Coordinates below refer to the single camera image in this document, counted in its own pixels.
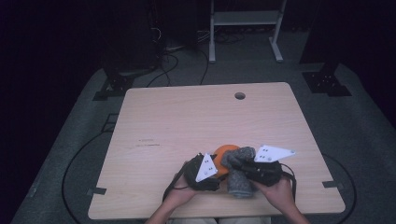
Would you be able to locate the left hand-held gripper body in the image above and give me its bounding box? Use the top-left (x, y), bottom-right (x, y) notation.
top-left (183, 152), bottom-right (221, 192)

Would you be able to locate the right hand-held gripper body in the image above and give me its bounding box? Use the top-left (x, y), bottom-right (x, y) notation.
top-left (242, 144), bottom-right (297, 188)

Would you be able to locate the orange ball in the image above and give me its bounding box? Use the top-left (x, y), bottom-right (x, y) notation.
top-left (212, 144), bottom-right (241, 179)

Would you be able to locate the grey fuzzy sock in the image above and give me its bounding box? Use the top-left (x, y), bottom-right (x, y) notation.
top-left (220, 147), bottom-right (257, 199)

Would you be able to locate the person's left hand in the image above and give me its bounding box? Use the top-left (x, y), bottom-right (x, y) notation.
top-left (164, 172), bottom-right (201, 209)

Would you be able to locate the person's right hand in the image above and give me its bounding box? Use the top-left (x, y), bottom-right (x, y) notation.
top-left (251, 176), bottom-right (297, 214)

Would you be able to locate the grey tape marker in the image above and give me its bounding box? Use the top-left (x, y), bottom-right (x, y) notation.
top-left (86, 187), bottom-right (107, 196)
top-left (321, 180), bottom-right (346, 189)

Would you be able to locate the black stand base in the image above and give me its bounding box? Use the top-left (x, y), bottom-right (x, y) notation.
top-left (92, 74), bottom-right (135, 102)
top-left (301, 62), bottom-right (353, 97)

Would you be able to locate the white metal stand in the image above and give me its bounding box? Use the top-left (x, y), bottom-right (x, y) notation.
top-left (208, 0), bottom-right (288, 64)

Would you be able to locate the black left gripper strap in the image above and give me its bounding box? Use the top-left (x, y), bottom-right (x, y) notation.
top-left (162, 161), bottom-right (191, 203)

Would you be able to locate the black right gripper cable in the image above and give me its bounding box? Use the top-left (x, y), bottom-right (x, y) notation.
top-left (279, 162), bottom-right (298, 203)

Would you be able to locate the black ring floor cable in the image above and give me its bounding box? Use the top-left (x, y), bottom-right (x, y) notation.
top-left (61, 130), bottom-right (358, 224)

